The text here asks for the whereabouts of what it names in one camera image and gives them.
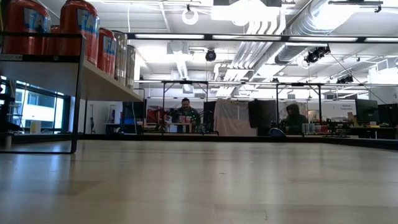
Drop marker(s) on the pale yellow cup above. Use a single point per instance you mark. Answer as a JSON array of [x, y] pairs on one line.
[[35, 127]]

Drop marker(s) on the black ceiling spotlight cluster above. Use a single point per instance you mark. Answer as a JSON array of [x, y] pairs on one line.
[[348, 79], [312, 57]]

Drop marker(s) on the dark equipment cabinet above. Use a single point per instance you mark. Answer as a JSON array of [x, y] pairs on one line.
[[130, 112]]

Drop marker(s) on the silver ventilation duct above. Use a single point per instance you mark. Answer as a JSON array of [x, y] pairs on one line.
[[311, 21]]

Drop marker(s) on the person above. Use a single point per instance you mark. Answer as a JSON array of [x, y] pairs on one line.
[[186, 112], [293, 119]]

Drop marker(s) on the black bar with light strips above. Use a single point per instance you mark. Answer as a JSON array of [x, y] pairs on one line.
[[208, 36]]

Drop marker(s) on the black frame stand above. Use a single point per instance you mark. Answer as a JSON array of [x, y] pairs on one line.
[[186, 82], [298, 84]]

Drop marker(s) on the white Celsius slim can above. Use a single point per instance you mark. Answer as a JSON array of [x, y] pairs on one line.
[[121, 59], [131, 68]]

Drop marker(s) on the wooden shelf black metal frame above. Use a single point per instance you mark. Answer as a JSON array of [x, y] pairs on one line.
[[105, 88]]

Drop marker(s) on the black dome camera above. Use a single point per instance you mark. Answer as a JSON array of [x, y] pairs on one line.
[[211, 56]]

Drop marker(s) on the red soda can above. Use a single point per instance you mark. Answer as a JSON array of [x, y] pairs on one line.
[[53, 40], [18, 34], [74, 31], [105, 49]]

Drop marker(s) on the white wall sign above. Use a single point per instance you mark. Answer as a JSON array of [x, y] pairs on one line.
[[343, 107]]

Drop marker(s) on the small wooden table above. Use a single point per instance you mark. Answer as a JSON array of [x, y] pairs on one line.
[[178, 125]]

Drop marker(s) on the black aluminium frame rail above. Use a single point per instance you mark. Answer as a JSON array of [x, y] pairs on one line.
[[46, 138], [236, 138], [367, 143]]

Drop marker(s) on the black ceiling track light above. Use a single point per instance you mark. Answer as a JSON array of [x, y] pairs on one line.
[[354, 2]]

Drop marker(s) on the black cloth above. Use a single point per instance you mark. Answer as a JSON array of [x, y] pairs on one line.
[[264, 115]]

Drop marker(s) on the beige curtain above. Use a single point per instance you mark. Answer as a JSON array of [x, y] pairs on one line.
[[233, 119]]

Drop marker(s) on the black monitor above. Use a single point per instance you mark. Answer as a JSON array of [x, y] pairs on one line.
[[388, 115], [367, 110]]

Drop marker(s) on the small pale cylinder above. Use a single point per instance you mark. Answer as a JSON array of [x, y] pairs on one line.
[[7, 141]]

